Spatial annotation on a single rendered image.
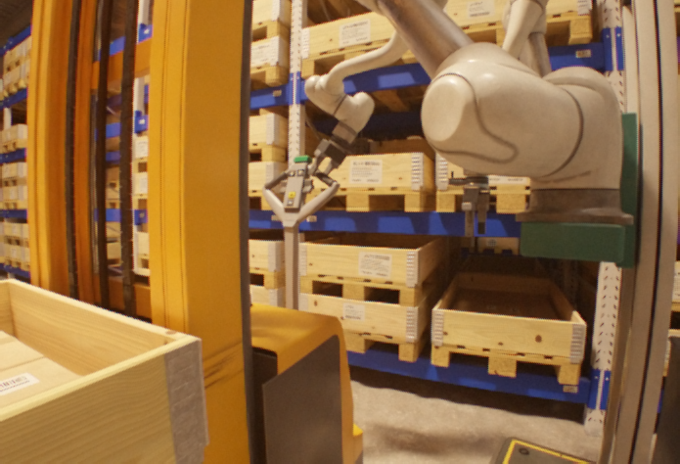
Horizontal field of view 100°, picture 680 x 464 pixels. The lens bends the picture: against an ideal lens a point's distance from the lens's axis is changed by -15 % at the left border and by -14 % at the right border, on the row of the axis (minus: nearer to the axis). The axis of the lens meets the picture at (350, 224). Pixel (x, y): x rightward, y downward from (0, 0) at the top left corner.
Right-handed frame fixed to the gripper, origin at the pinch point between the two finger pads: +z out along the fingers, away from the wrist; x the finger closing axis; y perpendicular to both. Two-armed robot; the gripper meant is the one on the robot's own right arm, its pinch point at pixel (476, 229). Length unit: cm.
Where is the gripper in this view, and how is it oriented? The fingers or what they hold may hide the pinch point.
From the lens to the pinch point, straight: 113.9
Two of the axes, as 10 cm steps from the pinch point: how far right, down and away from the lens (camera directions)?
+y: 7.9, 0.4, -6.1
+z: -0.1, 10.0, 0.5
